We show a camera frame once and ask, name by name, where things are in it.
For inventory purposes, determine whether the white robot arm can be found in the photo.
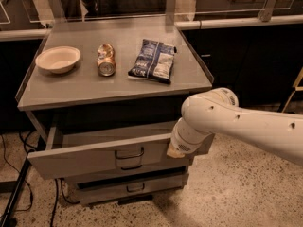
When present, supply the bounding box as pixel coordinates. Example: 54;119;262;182
167;88;303;166

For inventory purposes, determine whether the clear acrylic barrier panel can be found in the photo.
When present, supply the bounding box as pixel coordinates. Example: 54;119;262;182
0;0;303;30

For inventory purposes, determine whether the blue white chip bag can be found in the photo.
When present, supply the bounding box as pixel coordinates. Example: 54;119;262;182
128;39;177;84

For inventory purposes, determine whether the grey top drawer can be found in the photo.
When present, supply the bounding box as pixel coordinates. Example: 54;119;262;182
27;120;216;181

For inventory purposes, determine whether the white horizontal rail pipe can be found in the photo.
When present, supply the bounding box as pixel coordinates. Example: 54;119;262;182
0;14;303;42

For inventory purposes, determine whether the grey cabinet with counter top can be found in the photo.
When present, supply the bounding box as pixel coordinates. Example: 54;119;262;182
18;27;212;138

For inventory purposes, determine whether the crushed gold soda can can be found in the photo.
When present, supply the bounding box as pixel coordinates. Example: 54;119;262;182
97;44;116;77

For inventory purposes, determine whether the grey bottom drawer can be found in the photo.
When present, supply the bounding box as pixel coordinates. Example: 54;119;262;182
77;166;188;205

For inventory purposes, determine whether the black tripod stand leg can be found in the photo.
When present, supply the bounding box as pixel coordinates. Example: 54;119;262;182
0;159;30;227

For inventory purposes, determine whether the white paper bowl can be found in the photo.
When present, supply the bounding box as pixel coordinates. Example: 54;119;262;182
35;46;80;74

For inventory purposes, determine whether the black floor cable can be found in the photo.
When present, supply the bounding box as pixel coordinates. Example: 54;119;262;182
48;177;80;227

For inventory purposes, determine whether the grey drawer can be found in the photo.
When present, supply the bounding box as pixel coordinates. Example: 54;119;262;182
27;120;216;181
77;166;188;205

